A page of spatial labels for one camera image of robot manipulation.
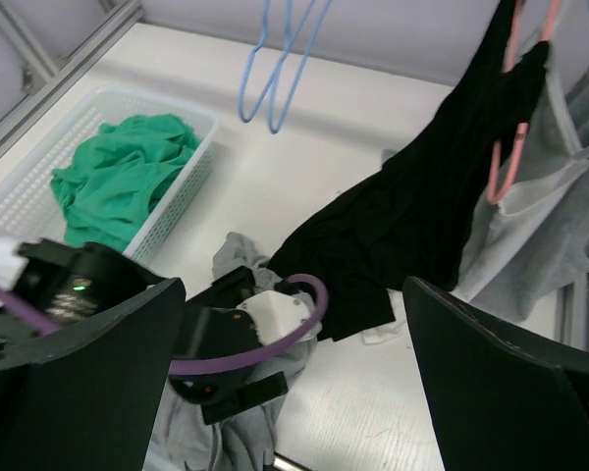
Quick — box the white tank top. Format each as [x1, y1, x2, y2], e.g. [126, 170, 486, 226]
[362, 28, 589, 344]

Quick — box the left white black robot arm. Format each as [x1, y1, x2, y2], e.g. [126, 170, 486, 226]
[0, 236, 289, 425]

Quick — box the pink wire hanger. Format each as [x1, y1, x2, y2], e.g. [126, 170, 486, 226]
[485, 0, 563, 206]

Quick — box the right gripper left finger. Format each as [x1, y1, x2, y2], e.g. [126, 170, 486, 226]
[0, 279, 186, 471]

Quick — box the green tank top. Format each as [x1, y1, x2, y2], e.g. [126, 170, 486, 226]
[50, 114, 201, 252]

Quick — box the black tank top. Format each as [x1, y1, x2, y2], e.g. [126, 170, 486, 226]
[269, 1, 550, 340]

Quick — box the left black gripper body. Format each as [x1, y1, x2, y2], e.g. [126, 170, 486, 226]
[169, 267, 288, 425]

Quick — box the left aluminium frame post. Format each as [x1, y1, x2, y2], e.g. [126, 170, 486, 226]
[0, 0, 143, 158]

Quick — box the light grey tank top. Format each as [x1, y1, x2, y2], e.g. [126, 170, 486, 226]
[143, 233, 324, 470]

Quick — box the dark grey tank top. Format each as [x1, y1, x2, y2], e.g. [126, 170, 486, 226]
[470, 38, 589, 325]

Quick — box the white plastic basket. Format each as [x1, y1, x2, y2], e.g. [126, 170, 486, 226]
[0, 86, 220, 265]

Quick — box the blue wire hanger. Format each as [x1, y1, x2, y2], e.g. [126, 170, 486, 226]
[237, 1, 288, 124]
[267, 0, 334, 134]

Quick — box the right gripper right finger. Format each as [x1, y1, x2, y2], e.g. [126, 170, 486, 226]
[402, 277, 589, 470]

